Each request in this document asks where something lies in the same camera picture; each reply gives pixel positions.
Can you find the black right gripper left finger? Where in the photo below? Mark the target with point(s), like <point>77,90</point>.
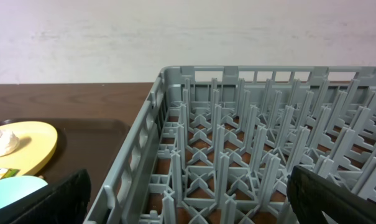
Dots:
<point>63,202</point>

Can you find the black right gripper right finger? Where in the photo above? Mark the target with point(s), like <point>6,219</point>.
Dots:
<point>312,196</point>

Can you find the yellow plate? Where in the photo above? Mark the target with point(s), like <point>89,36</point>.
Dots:
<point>37,144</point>

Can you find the white napkin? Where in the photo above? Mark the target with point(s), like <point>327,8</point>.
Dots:
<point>8,142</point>

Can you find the brown serving tray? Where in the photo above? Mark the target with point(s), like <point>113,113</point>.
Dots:
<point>90,144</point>

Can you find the grey dishwasher rack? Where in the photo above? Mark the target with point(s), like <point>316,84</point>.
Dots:
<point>220,142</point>

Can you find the light blue bowl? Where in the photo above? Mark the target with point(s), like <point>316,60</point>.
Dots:
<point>13,189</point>

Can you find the colourful snack wrapper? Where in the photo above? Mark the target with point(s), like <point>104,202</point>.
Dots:
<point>5,172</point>

